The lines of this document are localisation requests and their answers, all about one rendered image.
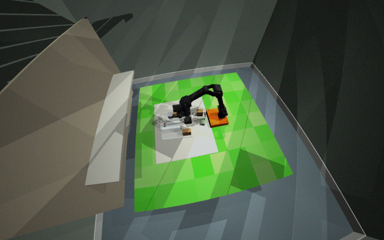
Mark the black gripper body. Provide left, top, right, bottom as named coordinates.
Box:
left=183, top=107, right=192, bottom=124

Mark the grey cylinder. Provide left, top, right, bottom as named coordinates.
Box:
left=167, top=111, right=174, bottom=119

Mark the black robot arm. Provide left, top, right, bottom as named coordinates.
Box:
left=172, top=84, right=228, bottom=119

